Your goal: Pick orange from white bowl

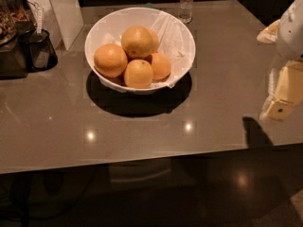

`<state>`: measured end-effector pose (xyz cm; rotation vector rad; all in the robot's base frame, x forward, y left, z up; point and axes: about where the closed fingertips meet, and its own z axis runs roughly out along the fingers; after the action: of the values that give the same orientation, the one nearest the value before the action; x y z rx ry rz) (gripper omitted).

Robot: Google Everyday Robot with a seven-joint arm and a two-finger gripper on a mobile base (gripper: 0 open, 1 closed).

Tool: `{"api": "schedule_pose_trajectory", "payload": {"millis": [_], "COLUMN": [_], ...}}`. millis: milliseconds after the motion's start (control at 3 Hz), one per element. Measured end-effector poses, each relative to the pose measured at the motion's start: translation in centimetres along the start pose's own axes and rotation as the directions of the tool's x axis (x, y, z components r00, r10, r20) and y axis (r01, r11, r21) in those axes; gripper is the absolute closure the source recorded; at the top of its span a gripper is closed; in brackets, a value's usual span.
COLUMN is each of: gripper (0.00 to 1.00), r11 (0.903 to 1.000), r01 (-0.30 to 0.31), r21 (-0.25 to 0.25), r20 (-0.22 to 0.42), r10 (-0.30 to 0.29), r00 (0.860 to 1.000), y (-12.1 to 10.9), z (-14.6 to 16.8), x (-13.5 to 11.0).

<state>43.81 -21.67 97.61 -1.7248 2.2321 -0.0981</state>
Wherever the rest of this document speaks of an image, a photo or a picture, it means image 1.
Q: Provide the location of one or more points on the top orange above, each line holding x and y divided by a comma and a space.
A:
137, 42

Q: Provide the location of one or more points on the black stand with snack bowl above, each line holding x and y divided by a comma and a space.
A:
14, 22

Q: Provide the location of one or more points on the white bowl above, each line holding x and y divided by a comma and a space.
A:
107, 26

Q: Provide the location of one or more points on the clear plastic water bottle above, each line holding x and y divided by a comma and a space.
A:
185, 11

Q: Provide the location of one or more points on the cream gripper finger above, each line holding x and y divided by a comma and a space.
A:
268, 35
285, 91

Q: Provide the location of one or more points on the white folded card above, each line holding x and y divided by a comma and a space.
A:
62, 19

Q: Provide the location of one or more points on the right orange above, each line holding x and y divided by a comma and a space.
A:
160, 64

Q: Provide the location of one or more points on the white paper liner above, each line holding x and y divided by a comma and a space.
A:
172, 38

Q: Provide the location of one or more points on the white tag stick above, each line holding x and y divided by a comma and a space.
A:
39, 17

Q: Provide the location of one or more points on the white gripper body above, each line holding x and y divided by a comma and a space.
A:
291, 37

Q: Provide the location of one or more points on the left orange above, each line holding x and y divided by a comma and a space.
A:
110, 60

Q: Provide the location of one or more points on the black mesh cup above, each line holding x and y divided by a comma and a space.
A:
42, 53

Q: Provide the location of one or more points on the front orange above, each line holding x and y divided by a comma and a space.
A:
138, 74

